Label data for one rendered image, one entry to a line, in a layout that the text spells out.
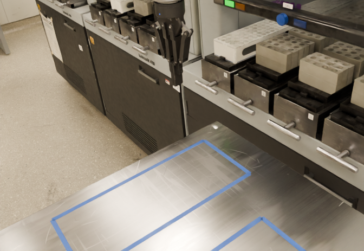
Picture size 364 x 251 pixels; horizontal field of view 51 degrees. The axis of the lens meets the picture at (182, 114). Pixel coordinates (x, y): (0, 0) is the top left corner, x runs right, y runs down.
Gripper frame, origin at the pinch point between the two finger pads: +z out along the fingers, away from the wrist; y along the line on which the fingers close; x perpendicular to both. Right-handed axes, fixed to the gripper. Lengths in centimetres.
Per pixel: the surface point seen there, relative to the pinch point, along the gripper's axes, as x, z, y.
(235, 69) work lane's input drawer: -16.0, 3.5, -8.5
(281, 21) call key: -15.2, -13.7, -23.0
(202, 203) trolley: 31.8, 2.6, -34.8
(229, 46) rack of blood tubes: -17.7, -2.4, -5.2
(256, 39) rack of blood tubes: -25.8, -2.6, -9.3
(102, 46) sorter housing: -34, 23, 83
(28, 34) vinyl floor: -101, 83, 311
